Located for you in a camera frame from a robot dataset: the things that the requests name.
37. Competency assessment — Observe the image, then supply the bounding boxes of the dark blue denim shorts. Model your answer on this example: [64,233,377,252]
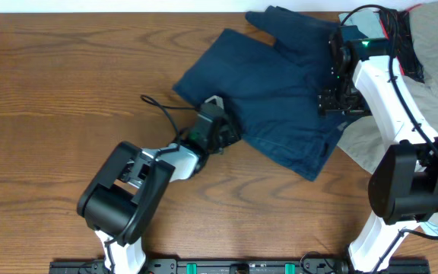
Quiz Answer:
[173,6,354,181]

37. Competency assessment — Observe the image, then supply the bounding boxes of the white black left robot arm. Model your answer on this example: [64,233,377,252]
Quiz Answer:
[77,96,241,273]

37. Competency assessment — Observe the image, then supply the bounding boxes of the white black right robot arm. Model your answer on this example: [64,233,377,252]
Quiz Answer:
[318,25,438,273]

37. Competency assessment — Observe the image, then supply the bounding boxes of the black red patterned garment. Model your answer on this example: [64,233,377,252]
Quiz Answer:
[378,9,424,83]

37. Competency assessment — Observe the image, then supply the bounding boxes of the khaki grey shorts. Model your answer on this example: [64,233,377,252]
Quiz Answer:
[338,2,438,173]

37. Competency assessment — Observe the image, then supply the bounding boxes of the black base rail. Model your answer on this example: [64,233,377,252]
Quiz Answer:
[49,256,431,274]

